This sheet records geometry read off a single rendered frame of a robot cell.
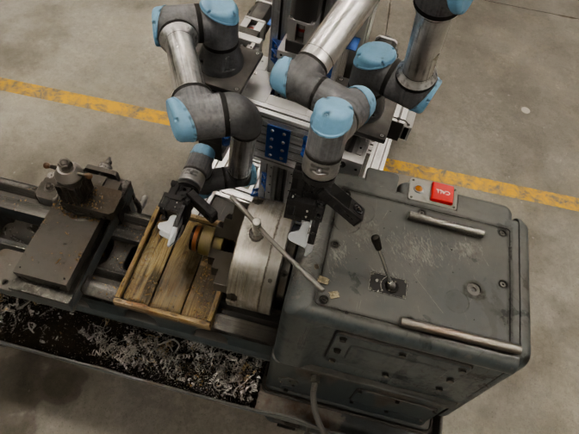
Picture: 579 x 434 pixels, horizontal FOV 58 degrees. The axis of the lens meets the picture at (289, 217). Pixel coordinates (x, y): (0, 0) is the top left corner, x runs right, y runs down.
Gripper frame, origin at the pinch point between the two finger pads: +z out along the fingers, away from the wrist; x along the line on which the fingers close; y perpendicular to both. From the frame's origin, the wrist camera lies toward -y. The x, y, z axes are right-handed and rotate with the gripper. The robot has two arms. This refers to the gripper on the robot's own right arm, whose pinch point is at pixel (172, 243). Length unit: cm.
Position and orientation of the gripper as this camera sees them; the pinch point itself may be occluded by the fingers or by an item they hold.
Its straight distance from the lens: 150.9
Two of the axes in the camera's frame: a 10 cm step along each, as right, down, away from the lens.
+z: -2.3, 8.1, -5.4
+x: 0.9, -5.4, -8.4
